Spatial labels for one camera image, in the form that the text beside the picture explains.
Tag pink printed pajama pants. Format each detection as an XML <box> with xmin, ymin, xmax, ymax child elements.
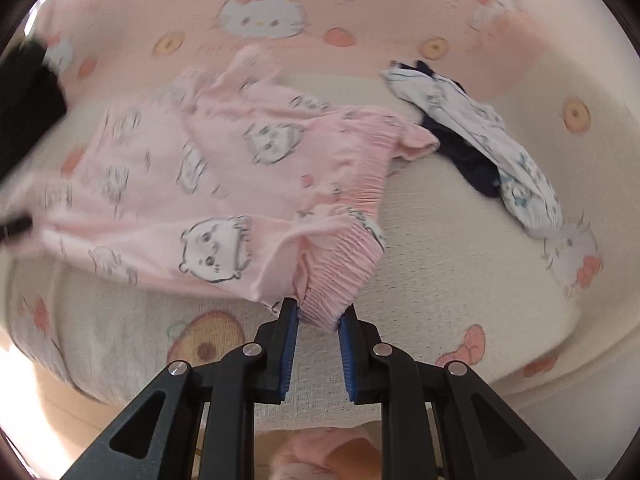
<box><xmin>5</xmin><ymin>45</ymin><xmax>441</xmax><ymax>333</ymax></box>

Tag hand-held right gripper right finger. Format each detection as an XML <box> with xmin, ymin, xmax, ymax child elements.
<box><xmin>338</xmin><ymin>305</ymin><xmax>576</xmax><ymax>480</ymax></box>

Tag navy garment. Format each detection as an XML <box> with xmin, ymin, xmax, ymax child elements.
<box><xmin>400</xmin><ymin>60</ymin><xmax>506</xmax><ymax>198</ymax></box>

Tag pink fuzzy cloth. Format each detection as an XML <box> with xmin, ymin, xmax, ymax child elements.
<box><xmin>270</xmin><ymin>427</ymin><xmax>381</xmax><ymax>480</ymax></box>

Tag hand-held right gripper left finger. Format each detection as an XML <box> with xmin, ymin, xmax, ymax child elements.
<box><xmin>62</xmin><ymin>298</ymin><xmax>300</xmax><ymax>480</ymax></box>

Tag white blue printed garment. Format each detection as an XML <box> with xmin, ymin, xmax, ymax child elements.
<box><xmin>382</xmin><ymin>60</ymin><xmax>566</xmax><ymax>238</ymax></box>

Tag pink white printed blanket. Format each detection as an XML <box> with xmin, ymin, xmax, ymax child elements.
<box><xmin>5</xmin><ymin>0</ymin><xmax>636</xmax><ymax>411</ymax></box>

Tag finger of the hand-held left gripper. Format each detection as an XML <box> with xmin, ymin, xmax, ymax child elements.
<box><xmin>0</xmin><ymin>214</ymin><xmax>33</xmax><ymax>243</ymax></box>

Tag black folded clothing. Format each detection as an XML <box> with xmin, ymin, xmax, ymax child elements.
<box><xmin>0</xmin><ymin>35</ymin><xmax>68</xmax><ymax>181</ymax></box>

